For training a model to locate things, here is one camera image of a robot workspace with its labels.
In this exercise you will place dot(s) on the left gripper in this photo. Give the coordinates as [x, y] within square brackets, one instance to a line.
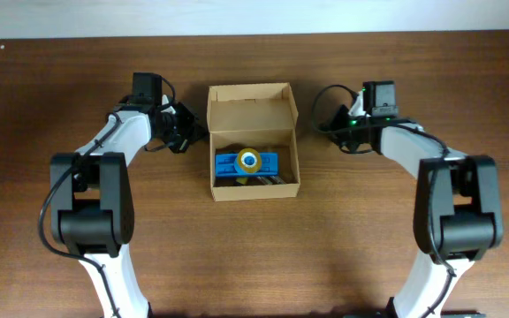
[182, 142]

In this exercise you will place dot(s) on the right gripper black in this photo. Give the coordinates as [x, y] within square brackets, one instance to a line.
[335, 120]

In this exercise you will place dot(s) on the blue tape dispenser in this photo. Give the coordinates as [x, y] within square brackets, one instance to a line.
[225, 166]

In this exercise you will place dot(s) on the yellow clear tape roll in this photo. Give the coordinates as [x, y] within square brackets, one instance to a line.
[248, 161]

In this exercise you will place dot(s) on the cardboard box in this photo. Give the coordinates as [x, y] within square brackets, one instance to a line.
[258, 116]

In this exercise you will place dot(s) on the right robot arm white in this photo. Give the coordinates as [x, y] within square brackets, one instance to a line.
[457, 208]

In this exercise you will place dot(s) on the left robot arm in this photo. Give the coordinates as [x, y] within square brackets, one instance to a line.
[88, 214]

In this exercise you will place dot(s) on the blue capped whiteboard marker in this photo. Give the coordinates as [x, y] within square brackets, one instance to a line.
[277, 180]

